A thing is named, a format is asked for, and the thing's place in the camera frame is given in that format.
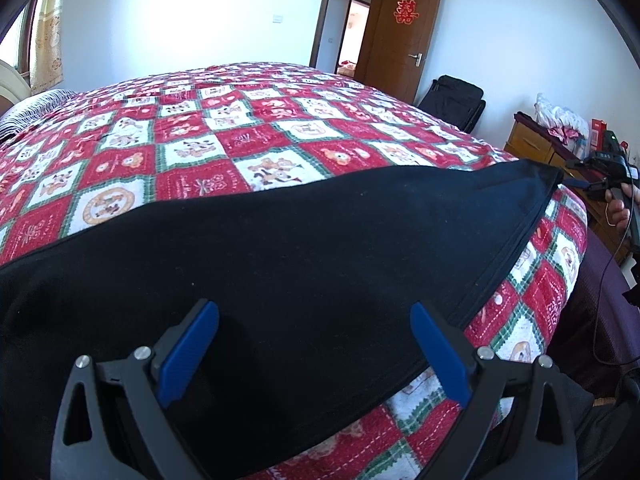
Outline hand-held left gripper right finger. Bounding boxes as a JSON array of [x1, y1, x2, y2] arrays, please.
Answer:
[[409, 301, 581, 480]]

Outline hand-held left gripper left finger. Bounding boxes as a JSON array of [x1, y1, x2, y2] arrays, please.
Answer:
[[50, 298, 221, 480]]

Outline black pants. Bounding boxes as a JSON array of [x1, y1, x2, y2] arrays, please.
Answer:
[[0, 159, 566, 480]]

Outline person's right hand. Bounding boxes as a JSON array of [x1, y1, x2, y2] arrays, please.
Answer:
[[604, 186, 633, 236]]

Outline white and pink cloth bundle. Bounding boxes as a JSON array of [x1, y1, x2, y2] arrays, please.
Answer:
[[534, 92, 590, 146]]

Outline wooden dresser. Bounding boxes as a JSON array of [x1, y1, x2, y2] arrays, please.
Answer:
[[502, 112, 640, 266]]

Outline dark purple cloth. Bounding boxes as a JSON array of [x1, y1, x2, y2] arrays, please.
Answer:
[[547, 227, 640, 391]]

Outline black suitcase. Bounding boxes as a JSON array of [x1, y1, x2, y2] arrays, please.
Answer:
[[417, 75, 487, 133]]

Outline red checkered printed bedspread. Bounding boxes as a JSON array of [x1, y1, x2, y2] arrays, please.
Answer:
[[0, 61, 588, 480]]

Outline brown wooden door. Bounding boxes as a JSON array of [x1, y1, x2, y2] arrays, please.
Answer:
[[355, 0, 445, 106]]

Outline grey striped pillow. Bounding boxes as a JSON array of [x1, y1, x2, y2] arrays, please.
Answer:
[[0, 89, 78, 143]]

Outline cream wooden headboard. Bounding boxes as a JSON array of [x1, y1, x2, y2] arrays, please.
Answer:
[[0, 60, 33, 116]]

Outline yellow patterned curtain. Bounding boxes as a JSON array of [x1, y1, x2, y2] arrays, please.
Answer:
[[27, 0, 66, 95]]

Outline window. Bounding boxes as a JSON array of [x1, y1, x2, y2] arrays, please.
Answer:
[[10, 0, 41, 76]]

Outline brown door frame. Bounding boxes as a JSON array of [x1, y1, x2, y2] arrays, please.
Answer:
[[310, 0, 391, 81]]

